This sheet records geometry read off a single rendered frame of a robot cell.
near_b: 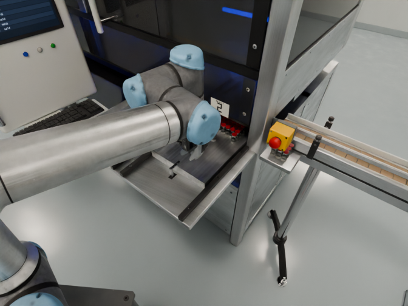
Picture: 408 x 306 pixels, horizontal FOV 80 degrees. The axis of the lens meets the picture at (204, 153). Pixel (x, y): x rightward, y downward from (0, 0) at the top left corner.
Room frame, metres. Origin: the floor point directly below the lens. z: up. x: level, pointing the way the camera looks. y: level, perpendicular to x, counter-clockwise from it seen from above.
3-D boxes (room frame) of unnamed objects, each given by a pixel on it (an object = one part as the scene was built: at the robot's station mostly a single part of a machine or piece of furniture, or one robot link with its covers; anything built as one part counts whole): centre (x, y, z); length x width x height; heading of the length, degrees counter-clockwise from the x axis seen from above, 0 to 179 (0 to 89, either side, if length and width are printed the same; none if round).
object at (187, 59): (0.53, 0.04, 1.29); 0.09 x 0.08 x 0.11; 132
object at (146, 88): (0.45, 0.10, 1.29); 0.11 x 0.11 x 0.08; 42
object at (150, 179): (0.76, 0.17, 0.87); 0.70 x 0.48 x 0.02; 52
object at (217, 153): (0.71, -0.01, 0.90); 0.34 x 0.26 x 0.04; 142
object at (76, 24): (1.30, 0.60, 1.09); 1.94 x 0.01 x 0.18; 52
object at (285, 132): (0.65, -0.27, 1.00); 0.08 x 0.07 x 0.07; 142
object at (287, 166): (0.67, -0.31, 0.87); 0.14 x 0.13 x 0.02; 142
